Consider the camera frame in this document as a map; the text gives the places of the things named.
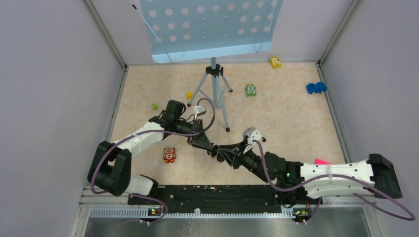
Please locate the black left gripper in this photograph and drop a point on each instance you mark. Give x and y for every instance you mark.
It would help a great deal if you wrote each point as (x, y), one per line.
(201, 139)

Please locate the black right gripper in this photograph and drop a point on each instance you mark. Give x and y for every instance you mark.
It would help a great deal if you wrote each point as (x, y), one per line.
(233, 153)

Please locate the earbuds case base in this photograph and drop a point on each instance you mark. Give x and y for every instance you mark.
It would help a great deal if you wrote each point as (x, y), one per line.
(214, 151)

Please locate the black earbuds charging case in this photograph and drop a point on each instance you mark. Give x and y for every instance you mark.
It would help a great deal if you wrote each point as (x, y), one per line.
(220, 158)

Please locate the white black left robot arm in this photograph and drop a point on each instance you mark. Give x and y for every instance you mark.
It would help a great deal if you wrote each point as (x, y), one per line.
(110, 170)

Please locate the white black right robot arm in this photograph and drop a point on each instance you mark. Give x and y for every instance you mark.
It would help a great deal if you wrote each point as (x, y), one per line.
(375, 176)

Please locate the red owl number block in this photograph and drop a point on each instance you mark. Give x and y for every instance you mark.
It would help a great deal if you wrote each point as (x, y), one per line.
(169, 155)

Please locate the green monster toy block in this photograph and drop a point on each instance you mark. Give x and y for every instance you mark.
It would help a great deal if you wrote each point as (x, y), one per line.
(250, 90)

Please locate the pink highlighter marker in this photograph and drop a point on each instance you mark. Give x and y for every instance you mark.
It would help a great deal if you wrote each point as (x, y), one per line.
(320, 161)

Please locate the yellow toy block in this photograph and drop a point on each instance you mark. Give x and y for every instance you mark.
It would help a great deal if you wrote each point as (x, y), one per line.
(275, 62)

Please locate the blue toy car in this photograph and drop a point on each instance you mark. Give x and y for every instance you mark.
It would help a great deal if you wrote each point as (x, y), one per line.
(314, 88)

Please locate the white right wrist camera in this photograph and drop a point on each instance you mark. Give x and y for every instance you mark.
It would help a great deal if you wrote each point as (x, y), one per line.
(250, 135)

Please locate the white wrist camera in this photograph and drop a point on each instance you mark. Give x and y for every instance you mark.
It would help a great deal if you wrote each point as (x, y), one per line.
(199, 111)
(250, 135)

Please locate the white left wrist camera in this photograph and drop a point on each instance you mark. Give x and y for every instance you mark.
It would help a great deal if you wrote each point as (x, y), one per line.
(199, 111)

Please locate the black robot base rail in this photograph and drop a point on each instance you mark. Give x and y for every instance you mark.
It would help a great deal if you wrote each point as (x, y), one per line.
(230, 199)

